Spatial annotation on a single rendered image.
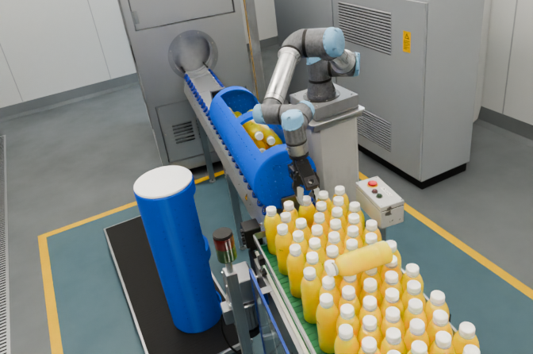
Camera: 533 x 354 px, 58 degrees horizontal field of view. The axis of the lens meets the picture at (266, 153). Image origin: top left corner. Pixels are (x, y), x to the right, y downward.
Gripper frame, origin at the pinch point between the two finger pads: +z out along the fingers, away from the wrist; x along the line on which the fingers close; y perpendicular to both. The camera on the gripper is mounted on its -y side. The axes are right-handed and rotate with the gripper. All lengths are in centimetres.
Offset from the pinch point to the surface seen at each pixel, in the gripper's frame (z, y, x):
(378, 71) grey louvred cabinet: 33, 175, -128
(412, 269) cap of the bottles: 7.1, -41.9, -15.4
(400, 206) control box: 10.0, -9.1, -31.8
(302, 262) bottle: 9.4, -18.6, 12.1
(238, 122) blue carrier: -9, 69, 7
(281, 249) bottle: 11.6, -5.9, 15.4
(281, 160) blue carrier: -4.9, 27.0, 0.4
